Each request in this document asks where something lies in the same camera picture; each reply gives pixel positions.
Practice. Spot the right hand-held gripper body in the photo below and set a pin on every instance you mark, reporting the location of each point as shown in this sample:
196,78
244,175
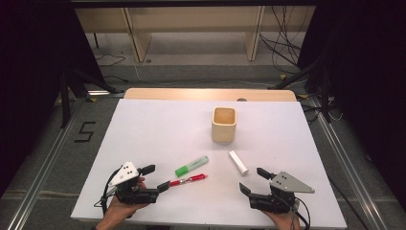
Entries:
271,201

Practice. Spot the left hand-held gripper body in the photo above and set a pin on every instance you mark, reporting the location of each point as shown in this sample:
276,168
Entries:
135,195

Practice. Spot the red pen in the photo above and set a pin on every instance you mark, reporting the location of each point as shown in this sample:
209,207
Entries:
188,180

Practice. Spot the white tube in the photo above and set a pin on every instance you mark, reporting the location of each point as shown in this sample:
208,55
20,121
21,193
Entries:
238,162

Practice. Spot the green highlighter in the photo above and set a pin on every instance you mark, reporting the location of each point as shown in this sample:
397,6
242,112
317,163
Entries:
191,166

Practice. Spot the beige square pen holder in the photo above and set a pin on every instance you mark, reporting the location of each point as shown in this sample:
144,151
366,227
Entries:
223,131

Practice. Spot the person's right hand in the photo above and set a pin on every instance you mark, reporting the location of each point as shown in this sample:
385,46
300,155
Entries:
282,221

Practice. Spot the person's left hand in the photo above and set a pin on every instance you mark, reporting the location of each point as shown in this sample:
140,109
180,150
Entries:
118,212

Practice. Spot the white table board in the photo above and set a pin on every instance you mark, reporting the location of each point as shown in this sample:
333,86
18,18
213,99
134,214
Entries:
271,134

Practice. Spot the black metal stand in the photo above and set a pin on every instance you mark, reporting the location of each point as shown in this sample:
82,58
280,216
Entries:
325,96
65,102

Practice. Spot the black curtain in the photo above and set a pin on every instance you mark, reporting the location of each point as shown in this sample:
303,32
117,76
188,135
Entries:
367,80
32,80

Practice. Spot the beige wooden desk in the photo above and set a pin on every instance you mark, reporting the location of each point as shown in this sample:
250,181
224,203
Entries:
191,16

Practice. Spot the aluminium floor rail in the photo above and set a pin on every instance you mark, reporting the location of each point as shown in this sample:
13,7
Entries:
351,179
38,185

